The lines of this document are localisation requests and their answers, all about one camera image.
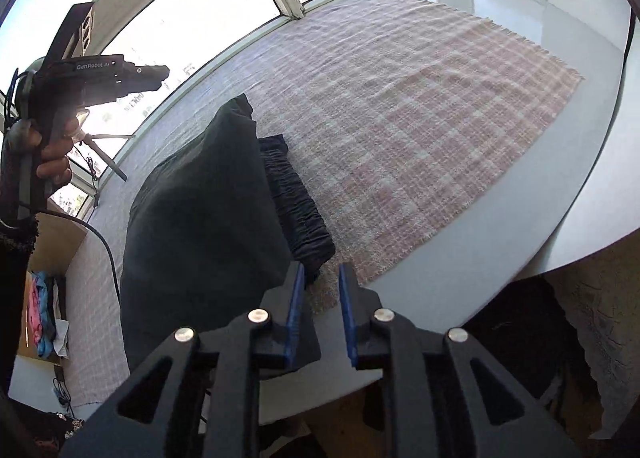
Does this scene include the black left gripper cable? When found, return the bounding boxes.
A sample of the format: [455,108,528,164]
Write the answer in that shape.
[25,205,123,304]

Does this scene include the black ring light cable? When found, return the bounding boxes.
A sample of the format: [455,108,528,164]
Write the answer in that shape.
[52,365,76,419]

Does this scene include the person's left forearm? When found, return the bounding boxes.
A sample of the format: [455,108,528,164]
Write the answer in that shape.
[0,148,41,399]

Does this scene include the pink shirt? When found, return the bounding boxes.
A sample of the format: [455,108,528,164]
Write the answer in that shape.
[29,283,46,346]

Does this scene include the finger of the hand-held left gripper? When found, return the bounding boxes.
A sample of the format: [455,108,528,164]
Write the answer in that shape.
[122,65,170,94]

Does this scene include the blue shirt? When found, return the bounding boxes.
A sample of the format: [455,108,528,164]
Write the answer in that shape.
[34,273,57,359]

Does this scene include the black tripod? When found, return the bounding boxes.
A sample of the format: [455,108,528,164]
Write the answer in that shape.
[75,108,136,182]

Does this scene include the pink plaid blanket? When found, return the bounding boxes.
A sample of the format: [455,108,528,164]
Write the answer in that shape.
[62,0,586,406]

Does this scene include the dark grey garment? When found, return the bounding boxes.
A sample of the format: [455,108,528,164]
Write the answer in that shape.
[50,278,67,334]

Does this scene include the cardboard box with clothes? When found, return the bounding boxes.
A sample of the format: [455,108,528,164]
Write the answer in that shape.
[17,213,90,364]

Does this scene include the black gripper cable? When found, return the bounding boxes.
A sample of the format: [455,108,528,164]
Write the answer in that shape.
[25,205,123,304]
[622,13,639,89]

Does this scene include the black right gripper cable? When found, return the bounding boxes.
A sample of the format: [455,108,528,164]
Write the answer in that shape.
[622,13,639,89]

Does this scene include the person's left hand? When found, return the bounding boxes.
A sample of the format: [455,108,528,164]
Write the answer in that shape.
[27,115,83,186]

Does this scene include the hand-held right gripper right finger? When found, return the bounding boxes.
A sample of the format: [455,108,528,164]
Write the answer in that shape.
[338,263,583,458]

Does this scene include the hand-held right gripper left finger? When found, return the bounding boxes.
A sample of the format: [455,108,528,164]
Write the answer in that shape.
[60,262,321,458]

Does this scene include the white garment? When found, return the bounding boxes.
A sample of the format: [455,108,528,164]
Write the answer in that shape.
[52,320,70,360]

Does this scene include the black pants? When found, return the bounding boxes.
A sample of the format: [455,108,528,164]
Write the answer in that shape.
[120,93,336,374]

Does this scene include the pale patterned cloth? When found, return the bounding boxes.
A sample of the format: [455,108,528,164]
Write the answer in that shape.
[545,233,640,439]

